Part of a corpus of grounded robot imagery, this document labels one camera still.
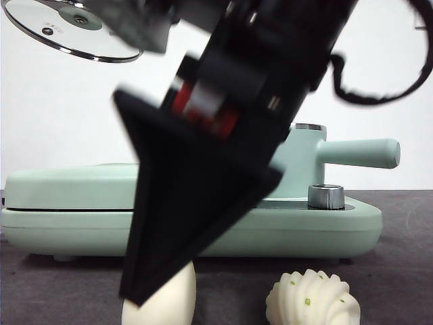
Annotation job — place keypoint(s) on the glass lid with green knob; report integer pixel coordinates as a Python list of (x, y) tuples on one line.
[(67, 30)]

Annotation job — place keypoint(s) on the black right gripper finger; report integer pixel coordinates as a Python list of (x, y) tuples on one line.
[(189, 203)]

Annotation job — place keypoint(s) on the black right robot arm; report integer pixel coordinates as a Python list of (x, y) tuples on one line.
[(277, 50)]

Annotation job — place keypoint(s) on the green breakfast machine base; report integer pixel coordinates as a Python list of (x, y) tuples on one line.
[(67, 233)]

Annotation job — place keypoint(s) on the plain white steamed bun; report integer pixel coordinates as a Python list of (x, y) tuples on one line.
[(179, 294)]

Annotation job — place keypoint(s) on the silver control knob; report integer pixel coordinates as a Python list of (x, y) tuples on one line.
[(325, 196)]

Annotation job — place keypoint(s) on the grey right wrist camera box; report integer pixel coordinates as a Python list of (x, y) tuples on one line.
[(145, 27)]

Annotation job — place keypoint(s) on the twisted white scallion bun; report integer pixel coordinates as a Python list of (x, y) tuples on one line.
[(311, 298)]

